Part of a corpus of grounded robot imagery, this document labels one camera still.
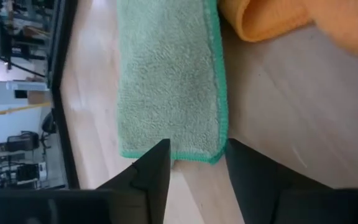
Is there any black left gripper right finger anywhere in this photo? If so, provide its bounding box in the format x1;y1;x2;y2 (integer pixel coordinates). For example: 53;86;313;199
225;138;334;224

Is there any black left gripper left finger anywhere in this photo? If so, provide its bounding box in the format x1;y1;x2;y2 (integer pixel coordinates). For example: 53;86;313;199
96;139;171;224

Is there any pale green microfiber towel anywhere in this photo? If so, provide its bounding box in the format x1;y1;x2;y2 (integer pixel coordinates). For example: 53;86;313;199
116;0;229;165

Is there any orange microfiber towel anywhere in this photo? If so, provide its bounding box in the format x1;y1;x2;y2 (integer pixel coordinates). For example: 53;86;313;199
218;0;358;60

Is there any black office chair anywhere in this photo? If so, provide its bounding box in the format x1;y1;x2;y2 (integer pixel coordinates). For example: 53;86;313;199
6;130;40;153

